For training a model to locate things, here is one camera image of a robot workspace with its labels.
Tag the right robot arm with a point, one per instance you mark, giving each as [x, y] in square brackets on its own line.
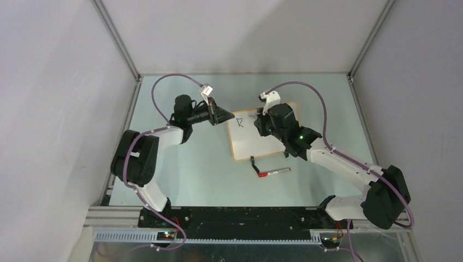
[384, 193]

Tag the black marker cap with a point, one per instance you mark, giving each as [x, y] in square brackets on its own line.
[255, 168]

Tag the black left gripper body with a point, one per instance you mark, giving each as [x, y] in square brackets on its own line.
[211, 111]

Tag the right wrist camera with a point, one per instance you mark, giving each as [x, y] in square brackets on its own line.
[270, 99]

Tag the right controller board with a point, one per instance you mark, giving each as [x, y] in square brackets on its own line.
[331, 242]

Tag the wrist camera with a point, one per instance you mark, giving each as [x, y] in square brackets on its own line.
[270, 99]
[205, 91]

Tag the controller board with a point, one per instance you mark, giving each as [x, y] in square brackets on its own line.
[166, 236]
[331, 242]

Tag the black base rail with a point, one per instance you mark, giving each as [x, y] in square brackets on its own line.
[243, 223]

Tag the yellow framed whiteboard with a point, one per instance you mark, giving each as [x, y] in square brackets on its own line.
[245, 141]

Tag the red whiteboard marker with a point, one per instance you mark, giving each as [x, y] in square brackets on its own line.
[268, 173]

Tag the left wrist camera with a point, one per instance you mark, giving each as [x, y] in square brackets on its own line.
[205, 91]

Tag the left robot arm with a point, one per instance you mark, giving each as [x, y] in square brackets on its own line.
[135, 159]

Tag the left controller board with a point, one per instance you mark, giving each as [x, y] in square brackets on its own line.
[166, 236]

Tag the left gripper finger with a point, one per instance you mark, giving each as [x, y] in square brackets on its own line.
[220, 114]
[220, 121]

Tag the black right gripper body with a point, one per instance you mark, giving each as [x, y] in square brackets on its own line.
[269, 129]

